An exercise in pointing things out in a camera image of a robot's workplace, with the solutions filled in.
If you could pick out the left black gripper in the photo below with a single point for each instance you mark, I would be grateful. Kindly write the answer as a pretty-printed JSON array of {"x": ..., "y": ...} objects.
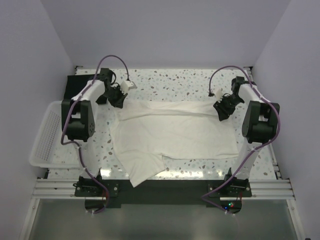
[{"x": 119, "y": 102}]

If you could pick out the white t shirt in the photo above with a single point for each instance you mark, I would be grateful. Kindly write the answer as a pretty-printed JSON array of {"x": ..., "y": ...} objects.
[{"x": 145, "y": 132}]

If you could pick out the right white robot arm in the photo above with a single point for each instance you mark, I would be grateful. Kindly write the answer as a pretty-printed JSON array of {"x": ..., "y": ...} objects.
[{"x": 260, "y": 123}]

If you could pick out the aluminium front rail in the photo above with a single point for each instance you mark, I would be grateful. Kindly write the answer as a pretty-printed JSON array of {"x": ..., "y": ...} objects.
[{"x": 261, "y": 189}]

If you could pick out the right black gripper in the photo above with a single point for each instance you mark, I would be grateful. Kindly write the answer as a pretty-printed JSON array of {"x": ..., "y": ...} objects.
[{"x": 223, "y": 113}]

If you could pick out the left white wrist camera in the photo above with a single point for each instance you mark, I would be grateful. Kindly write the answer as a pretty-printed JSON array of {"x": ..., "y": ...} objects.
[{"x": 127, "y": 85}]

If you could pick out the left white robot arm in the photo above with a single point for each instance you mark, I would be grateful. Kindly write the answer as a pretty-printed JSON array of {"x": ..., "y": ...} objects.
[{"x": 79, "y": 113}]

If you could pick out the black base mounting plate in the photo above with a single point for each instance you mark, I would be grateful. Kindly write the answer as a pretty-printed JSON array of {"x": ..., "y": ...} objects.
[{"x": 111, "y": 193}]

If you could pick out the white plastic basket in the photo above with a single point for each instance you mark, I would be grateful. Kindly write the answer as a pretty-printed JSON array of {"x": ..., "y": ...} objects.
[{"x": 47, "y": 150}]

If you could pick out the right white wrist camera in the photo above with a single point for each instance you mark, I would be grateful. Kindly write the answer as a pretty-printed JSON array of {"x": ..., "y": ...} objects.
[{"x": 218, "y": 94}]

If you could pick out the folded black t shirt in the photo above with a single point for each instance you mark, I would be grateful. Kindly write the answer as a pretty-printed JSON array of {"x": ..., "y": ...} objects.
[{"x": 75, "y": 84}]

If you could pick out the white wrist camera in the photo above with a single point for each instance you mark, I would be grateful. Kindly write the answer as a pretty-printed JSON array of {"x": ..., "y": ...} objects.
[
  {"x": 218, "y": 94},
  {"x": 127, "y": 85}
]

